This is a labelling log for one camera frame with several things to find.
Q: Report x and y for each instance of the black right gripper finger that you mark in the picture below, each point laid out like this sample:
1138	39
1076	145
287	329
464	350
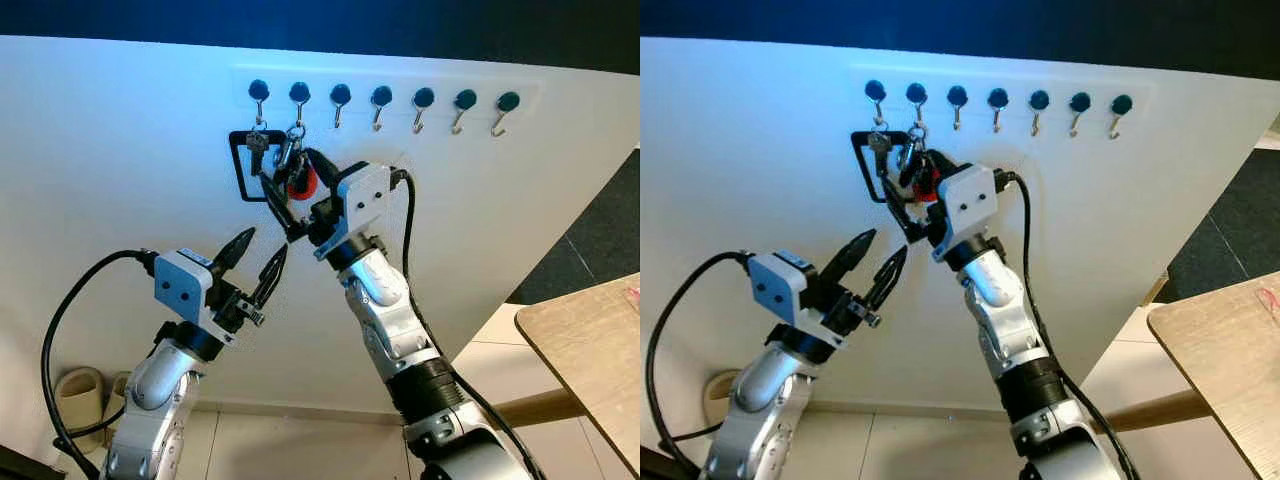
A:
935	164
322	166
897	208
280	208

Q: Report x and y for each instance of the beige slipper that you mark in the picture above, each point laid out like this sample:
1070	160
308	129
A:
120	392
722	395
80	400

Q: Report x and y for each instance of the large white board panel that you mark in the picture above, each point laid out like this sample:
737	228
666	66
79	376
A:
1100	220
120	180

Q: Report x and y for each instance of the keyring with red fob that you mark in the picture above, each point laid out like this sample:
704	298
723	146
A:
299	183
927	182

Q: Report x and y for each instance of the black floor rug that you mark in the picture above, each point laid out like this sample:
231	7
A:
1230	240
590	240

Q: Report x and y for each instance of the wooden table leg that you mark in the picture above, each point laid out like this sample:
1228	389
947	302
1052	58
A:
540	407
1160	410

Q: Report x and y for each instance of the dark round wall hook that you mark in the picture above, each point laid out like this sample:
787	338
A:
381	96
1039	99
340	94
423	97
508	101
1121	103
876	89
1080	101
957	95
917	93
998	97
299	92
259	89
465	99

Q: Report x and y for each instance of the white hook rail strip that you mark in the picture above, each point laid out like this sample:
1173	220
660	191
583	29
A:
440	78

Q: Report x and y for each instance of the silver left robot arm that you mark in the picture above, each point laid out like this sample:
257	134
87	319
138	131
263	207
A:
760	410
150	400

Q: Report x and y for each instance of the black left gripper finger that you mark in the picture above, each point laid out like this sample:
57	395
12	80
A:
852	250
272	272
890	274
238	246

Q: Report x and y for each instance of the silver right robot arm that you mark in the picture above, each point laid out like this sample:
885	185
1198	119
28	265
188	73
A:
410	350
1020	350

